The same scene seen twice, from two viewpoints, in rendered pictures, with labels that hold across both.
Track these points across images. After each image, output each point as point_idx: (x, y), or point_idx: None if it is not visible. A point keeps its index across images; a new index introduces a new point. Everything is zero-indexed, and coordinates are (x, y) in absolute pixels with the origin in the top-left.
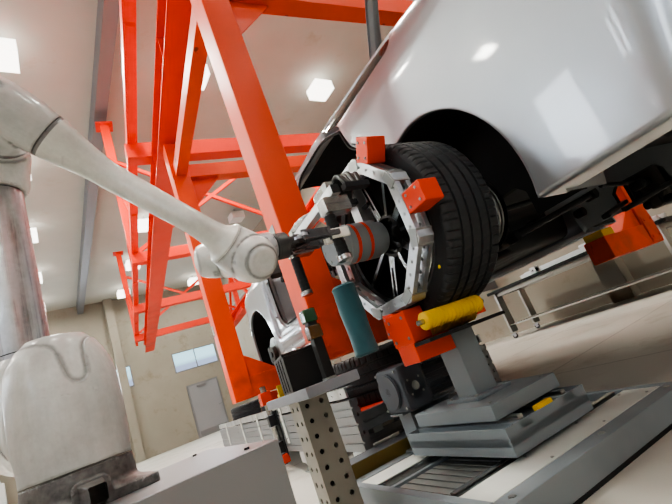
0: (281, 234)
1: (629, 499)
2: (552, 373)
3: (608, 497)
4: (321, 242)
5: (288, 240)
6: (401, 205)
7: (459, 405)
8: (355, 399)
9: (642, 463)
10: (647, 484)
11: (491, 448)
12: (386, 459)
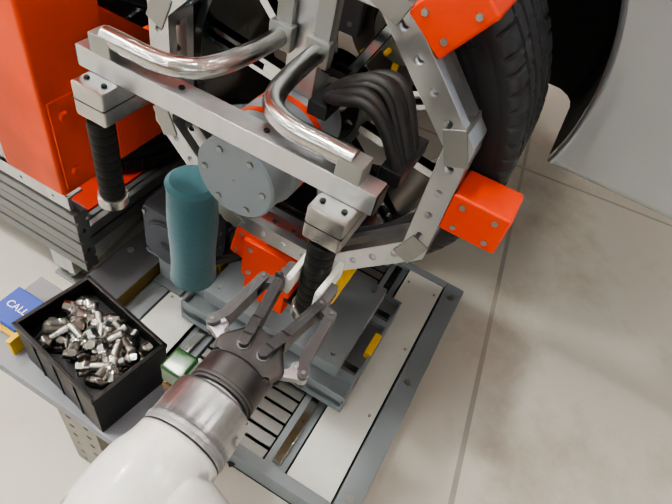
0: (255, 390)
1: (416, 467)
2: (386, 291)
3: (399, 457)
4: (280, 289)
5: (264, 395)
6: (436, 203)
7: (282, 317)
8: (84, 211)
9: (419, 402)
10: (426, 445)
11: (313, 391)
12: (128, 299)
